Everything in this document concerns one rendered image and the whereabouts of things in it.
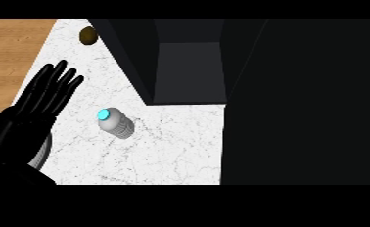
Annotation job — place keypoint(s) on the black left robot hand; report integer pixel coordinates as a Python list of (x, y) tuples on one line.
[(33, 107)]

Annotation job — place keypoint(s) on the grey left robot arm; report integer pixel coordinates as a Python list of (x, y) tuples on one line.
[(42, 154)]

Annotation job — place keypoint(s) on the dark grey open cabinet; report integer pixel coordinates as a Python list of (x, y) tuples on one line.
[(188, 71)]

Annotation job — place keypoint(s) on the dark grey cabinet door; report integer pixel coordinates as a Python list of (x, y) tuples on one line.
[(298, 107)]

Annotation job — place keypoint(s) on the clear bottle with cyan cap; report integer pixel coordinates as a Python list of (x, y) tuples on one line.
[(117, 125)]

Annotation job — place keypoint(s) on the brown round potato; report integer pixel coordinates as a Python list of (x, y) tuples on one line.
[(88, 36)]

